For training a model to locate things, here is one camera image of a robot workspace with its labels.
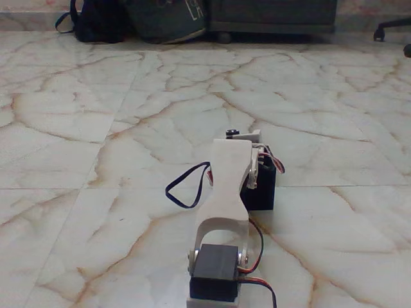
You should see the black box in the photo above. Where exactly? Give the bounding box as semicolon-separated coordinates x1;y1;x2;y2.
240;144;277;212

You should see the dark wooden cabinet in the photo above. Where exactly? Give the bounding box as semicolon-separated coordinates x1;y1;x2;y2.
205;0;337;37

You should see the grey green fabric bag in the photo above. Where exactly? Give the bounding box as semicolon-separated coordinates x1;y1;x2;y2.
123;0;208;45

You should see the black backpack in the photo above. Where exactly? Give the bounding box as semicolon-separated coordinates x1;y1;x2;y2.
55;0;130;44

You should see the red brown servo cable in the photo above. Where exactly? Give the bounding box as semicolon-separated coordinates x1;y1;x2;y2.
239;219;277;308
258;144;287;176

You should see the dark looped arm cable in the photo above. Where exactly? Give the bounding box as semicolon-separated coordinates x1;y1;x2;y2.
164;161;212;209

